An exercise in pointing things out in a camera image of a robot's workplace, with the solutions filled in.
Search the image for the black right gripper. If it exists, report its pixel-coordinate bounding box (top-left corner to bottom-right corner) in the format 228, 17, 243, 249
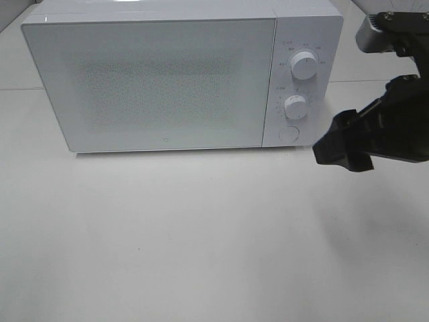
312, 75, 428, 172

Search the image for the round white door release button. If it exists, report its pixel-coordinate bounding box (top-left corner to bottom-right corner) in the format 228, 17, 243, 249
279, 125, 300, 143

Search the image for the white microwave knob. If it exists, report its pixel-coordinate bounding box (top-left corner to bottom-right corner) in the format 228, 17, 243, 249
290, 49, 318, 81
284, 95, 309, 120

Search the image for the white microwave door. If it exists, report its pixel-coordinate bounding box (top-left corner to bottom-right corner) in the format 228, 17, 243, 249
22, 19, 275, 153

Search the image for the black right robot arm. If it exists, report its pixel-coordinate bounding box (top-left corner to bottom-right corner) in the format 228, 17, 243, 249
312, 34, 428, 172

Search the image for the white microwave oven body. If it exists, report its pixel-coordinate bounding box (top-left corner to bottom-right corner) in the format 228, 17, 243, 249
21, 1, 343, 151

